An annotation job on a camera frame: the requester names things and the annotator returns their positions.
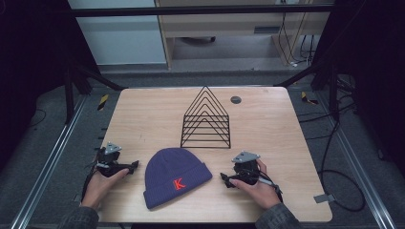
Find black wire triangular rack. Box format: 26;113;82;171
180;85;232;150

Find hanging black desk cables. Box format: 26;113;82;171
277;11;317;69

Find black floor cable loop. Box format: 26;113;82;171
297;101;367;213

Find black curtain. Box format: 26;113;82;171
310;0;405;177
0;0;100;165

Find black yellow hazard tape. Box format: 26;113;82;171
96;94;110;112
300;91;320;106

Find aluminium floor rail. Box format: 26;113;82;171
314;91;398;229
9;94;90;229

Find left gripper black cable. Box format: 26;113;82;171
80;160;100;202

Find black tripod stand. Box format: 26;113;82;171
272;58;341;121
62;58;128;126

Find person's left hand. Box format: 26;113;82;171
81;168;130;210

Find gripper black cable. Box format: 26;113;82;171
80;160;100;202
256;170;285;203

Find light wooden desk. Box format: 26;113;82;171
154;0;336;72

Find black horizontal frame bar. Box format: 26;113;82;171
69;3;336;18

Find grey tape strip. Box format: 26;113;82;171
312;193;336;205

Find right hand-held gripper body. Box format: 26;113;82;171
230;150;261;186

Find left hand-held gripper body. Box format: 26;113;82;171
95;141;123;178

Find white cabinet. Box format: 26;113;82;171
67;0;168;67

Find purple knit beanie hat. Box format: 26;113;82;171
142;147;214;211

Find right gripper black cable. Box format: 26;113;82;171
256;170;285;203

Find person's right hand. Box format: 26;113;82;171
228;158;282;211

